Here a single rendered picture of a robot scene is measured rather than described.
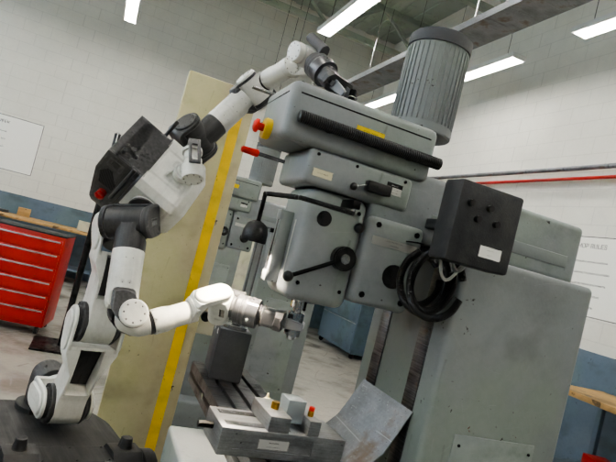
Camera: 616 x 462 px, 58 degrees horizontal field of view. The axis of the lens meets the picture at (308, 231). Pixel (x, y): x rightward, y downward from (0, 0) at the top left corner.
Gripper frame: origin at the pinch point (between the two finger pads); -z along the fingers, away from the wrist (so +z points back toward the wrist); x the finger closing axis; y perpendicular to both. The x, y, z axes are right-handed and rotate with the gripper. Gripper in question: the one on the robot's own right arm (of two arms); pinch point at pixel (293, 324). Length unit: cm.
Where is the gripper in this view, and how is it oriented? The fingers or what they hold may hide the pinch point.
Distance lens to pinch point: 166.2
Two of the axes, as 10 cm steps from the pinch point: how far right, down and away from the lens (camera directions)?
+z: -9.6, -2.5, 0.8
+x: 0.7, 0.6, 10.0
